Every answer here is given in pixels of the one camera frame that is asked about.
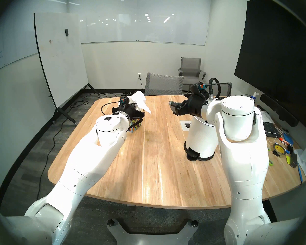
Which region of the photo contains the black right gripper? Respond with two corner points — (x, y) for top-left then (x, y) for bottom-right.
(169, 93), (209, 117)

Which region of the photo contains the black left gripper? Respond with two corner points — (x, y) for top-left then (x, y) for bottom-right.
(112, 104), (146, 129)

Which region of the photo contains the colourful patterned tissue box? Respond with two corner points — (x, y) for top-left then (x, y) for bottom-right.
(127, 117), (143, 133)

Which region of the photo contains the white pulled-out tissue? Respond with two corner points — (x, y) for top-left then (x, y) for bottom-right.
(131, 91), (152, 114)

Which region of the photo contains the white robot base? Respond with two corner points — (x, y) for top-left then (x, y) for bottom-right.
(107, 218), (199, 245)

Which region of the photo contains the wide grey mesh chair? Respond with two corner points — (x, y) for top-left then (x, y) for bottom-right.
(144, 72), (184, 96)

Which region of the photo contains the grey swivel office chair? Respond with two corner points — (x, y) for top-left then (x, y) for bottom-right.
(178, 57), (206, 92)

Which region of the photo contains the white cloth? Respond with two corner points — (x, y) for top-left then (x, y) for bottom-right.
(260, 111), (274, 124)

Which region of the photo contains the rolling whiteboard on stand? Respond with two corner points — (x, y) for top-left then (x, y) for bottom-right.
(34, 12), (100, 125)

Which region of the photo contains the black keyboard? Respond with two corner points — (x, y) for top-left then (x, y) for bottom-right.
(264, 122), (278, 138)

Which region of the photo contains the black video bar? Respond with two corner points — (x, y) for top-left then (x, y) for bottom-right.
(260, 93), (299, 127)

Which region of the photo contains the yellow black tape roll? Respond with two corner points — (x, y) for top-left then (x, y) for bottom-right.
(273, 142), (287, 157)

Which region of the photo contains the blue pouch with marker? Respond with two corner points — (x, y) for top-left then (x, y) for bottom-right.
(280, 133), (294, 146)

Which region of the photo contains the black table leg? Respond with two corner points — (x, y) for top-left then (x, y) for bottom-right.
(264, 200), (278, 222)

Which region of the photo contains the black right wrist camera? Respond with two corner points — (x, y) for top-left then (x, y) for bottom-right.
(190, 82), (207, 95)

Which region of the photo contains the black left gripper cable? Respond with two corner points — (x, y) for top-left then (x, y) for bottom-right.
(101, 102), (121, 115)

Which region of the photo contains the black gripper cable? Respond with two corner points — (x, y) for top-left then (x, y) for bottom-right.
(101, 102), (121, 115)
(208, 78), (232, 99)

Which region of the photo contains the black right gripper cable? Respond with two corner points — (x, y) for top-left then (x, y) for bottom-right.
(208, 78), (232, 99)

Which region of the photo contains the long glass wall board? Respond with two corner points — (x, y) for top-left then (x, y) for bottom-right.
(79, 14), (209, 46)

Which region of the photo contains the black wall screen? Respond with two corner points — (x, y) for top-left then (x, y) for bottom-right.
(234, 0), (306, 135)

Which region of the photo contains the wall whiteboard with writing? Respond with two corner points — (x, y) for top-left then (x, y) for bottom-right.
(0, 38), (39, 75)

